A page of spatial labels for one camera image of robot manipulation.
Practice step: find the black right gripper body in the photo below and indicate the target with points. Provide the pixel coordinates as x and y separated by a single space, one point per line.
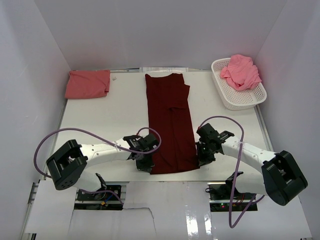
205 154

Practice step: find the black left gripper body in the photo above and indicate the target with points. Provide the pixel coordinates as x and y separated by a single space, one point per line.
145 162

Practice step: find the dark red t-shirt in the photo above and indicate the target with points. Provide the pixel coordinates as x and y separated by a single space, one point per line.
169 114

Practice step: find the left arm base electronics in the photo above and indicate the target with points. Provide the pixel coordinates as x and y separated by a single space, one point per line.
105 201

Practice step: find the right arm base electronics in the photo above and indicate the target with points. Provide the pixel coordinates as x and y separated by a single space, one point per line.
219 198

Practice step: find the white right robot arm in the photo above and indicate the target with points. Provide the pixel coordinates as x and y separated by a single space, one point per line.
279 178

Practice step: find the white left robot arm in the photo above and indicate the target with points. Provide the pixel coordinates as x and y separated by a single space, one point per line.
67 165

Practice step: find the crumpled pink t-shirt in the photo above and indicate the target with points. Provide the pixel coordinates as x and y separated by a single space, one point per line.
240 73

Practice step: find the folded salmon t-shirt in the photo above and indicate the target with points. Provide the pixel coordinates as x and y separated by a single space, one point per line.
87 84

